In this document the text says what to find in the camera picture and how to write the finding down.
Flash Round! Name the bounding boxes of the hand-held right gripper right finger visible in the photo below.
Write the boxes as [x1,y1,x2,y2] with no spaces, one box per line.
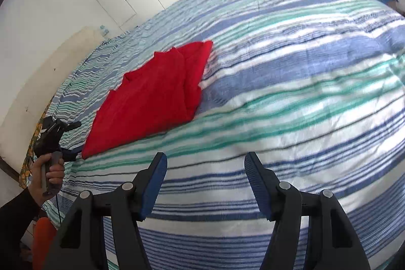
[244,152,371,270]

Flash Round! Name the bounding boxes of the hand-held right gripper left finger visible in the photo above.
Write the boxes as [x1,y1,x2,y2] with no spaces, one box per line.
[46,152,168,270]

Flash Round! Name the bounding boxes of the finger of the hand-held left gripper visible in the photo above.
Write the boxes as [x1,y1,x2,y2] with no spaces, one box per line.
[56,121,82,132]
[60,147,78,162]

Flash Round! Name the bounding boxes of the red sweater with white print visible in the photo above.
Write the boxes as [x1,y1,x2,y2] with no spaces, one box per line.
[82,40,214,160]

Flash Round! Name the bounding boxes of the person's left forearm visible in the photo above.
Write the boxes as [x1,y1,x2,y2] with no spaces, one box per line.
[0,187,42,270]

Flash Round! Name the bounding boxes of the person's left hand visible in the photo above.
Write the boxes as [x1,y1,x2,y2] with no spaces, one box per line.
[31,153,66,208]

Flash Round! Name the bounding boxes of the floral yellow cloth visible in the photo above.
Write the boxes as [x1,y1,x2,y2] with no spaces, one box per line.
[18,104,51,189]

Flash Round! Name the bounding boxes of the cream headboard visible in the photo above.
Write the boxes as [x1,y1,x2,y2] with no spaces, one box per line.
[0,27,106,177]

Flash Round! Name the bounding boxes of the blue green striped blanket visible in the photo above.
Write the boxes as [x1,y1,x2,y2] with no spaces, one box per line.
[41,0,405,270]

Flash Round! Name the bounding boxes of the orange cloth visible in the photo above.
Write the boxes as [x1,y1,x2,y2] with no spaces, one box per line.
[32,217,58,270]

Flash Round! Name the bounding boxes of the black cable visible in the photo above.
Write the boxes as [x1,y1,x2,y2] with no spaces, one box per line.
[54,192,63,228]

